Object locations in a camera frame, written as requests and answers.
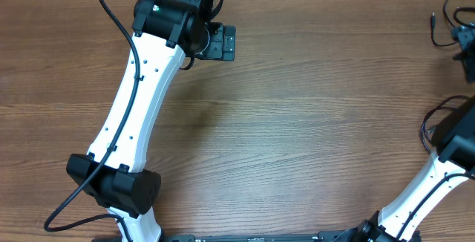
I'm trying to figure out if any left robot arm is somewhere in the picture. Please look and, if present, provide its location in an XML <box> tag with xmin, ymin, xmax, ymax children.
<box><xmin>66</xmin><ymin>0</ymin><xmax>236</xmax><ymax>241</ymax></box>

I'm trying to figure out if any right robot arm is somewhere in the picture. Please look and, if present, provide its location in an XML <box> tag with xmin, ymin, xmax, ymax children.
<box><xmin>333</xmin><ymin>97</ymin><xmax>474</xmax><ymax>241</ymax></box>

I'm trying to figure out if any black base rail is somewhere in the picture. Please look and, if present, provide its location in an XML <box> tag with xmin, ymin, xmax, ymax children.
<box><xmin>92</xmin><ymin>229</ymin><xmax>422</xmax><ymax>242</ymax></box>

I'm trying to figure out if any black USB cable bundle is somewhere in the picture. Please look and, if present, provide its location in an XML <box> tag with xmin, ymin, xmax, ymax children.
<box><xmin>419</xmin><ymin>94</ymin><xmax>468</xmax><ymax>154</ymax></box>

